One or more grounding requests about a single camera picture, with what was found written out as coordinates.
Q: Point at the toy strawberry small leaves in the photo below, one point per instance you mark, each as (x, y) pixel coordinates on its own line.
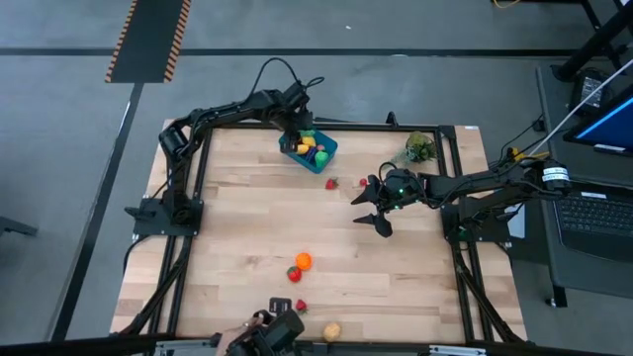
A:
(330, 184)

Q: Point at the black laptop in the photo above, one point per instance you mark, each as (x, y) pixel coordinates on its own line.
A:
(613, 217)

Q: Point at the grey chair leg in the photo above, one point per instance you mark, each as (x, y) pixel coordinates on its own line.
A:
(15, 226)

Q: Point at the silver bracket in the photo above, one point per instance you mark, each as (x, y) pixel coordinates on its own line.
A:
(183, 348)
(455, 351)

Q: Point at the tan toy potato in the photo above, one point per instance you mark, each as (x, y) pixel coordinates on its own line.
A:
(332, 331)

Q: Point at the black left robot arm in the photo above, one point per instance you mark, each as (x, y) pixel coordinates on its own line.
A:
(170, 143)

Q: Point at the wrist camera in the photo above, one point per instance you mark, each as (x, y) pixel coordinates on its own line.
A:
(296, 94)
(403, 183)

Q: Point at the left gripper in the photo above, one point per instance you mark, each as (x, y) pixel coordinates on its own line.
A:
(294, 115)

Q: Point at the yellow plug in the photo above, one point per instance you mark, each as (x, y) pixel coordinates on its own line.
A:
(516, 155)

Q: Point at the blue plastic tupperware container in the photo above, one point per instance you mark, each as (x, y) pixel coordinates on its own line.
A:
(331, 147)

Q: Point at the black aluminium table frame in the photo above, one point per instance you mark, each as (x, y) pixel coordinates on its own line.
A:
(356, 127)

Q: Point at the black power adapter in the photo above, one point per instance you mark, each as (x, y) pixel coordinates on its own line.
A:
(588, 91)

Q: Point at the yellow toy banana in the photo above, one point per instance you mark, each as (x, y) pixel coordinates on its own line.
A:
(302, 149)

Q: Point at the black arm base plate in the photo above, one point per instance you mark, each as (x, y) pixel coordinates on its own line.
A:
(148, 222)
(487, 230)

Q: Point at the white paper sheet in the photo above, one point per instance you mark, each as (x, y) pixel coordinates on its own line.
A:
(517, 230)

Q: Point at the black mat orange striped edges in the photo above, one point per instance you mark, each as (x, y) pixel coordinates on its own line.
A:
(148, 39)

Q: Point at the black overhead crossbeam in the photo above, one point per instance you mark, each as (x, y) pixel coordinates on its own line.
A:
(74, 344)

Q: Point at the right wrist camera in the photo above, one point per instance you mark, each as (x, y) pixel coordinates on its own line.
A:
(403, 183)

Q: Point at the toy strawberry with big leaves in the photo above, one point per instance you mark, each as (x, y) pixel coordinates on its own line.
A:
(300, 306)

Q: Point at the potted artificial green plant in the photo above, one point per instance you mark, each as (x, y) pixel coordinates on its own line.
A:
(420, 146)

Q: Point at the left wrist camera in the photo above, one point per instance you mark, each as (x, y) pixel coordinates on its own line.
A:
(296, 94)

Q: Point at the orange toy orange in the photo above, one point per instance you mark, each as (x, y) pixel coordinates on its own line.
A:
(304, 261)

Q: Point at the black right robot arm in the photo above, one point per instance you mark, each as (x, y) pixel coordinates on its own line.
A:
(475, 184)

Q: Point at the person's hand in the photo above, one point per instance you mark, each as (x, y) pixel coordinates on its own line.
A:
(232, 341)

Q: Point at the red toy cherries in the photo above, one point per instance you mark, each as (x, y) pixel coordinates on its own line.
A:
(363, 182)

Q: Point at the green toy pea pod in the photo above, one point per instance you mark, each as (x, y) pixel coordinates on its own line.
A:
(307, 133)

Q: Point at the monitor with blue screen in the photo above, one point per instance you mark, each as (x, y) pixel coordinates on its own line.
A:
(610, 129)

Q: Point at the white rod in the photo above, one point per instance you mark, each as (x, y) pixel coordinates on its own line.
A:
(573, 116)

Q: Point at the black stand leg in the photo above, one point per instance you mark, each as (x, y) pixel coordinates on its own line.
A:
(593, 44)

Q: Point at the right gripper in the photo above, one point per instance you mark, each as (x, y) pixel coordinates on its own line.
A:
(381, 198)

